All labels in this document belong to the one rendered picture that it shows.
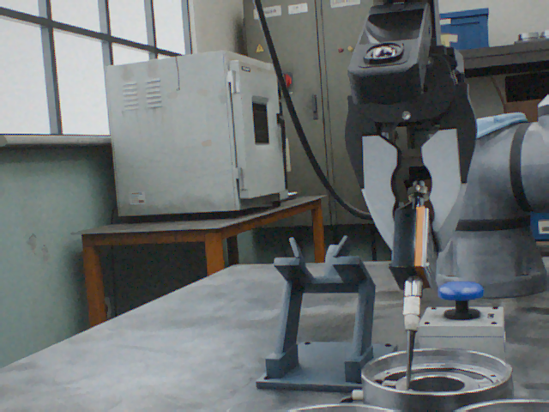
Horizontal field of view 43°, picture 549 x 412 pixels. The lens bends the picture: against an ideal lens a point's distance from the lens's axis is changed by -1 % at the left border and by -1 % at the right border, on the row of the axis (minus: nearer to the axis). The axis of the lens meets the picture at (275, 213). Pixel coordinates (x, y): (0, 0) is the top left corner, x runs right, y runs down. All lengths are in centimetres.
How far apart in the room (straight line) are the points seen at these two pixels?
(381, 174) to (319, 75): 383
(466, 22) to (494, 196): 310
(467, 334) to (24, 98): 240
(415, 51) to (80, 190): 253
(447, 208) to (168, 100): 233
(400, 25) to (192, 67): 229
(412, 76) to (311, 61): 394
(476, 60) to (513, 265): 298
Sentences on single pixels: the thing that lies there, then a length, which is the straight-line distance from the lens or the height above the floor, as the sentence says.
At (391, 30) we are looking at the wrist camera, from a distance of 49.
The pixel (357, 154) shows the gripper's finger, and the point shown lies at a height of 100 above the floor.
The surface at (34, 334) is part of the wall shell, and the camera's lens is 268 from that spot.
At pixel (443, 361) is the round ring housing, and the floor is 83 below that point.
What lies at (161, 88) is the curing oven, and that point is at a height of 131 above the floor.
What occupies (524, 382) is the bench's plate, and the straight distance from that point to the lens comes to 62.
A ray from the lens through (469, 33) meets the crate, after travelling 399.
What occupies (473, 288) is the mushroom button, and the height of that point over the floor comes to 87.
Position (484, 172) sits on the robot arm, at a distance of 92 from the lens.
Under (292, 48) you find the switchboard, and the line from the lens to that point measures 442.
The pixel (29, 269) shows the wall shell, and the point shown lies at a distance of 265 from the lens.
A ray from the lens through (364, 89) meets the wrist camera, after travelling 45.
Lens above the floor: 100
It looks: 4 degrees down
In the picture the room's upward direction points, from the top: 4 degrees counter-clockwise
